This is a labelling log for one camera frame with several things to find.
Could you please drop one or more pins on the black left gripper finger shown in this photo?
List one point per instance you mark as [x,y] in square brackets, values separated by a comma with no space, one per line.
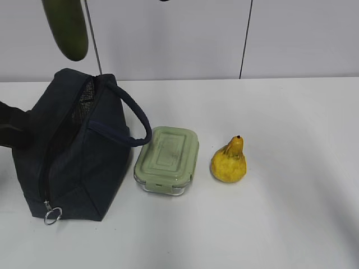
[14,127]

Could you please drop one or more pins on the dark navy insulated lunch bag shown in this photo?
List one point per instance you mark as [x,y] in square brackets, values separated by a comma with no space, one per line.
[83,129]

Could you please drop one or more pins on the dark green cucumber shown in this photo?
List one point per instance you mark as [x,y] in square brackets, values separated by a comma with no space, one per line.
[67,24]

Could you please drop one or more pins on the green lidded glass food container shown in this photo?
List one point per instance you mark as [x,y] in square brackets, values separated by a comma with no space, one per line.
[166,165]

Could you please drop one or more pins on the yellow pear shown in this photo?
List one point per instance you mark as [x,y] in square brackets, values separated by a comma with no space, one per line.
[229,164]

